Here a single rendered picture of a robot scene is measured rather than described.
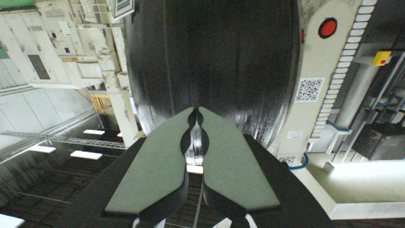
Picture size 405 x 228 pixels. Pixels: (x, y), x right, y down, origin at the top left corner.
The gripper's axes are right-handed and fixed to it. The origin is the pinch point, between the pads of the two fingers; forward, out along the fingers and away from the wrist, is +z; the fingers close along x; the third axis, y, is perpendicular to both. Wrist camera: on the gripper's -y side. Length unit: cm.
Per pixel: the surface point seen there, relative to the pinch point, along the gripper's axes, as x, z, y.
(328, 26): 32.5, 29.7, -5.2
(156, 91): -6.1, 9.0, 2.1
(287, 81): 13.3, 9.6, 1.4
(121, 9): -10.5, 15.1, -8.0
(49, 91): -943, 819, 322
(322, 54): 33.8, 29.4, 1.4
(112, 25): -41, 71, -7
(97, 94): -511, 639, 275
